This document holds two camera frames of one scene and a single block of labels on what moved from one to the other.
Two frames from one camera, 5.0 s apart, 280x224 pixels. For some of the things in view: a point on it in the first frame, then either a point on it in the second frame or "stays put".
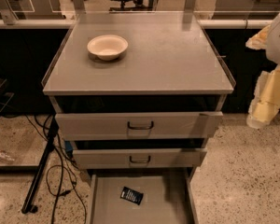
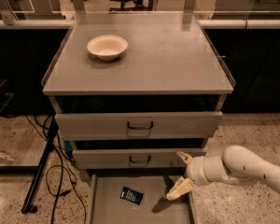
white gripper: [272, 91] to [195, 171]
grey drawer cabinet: [138, 94] stays put
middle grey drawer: [138, 158] stays put
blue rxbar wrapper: [131, 195] stays put
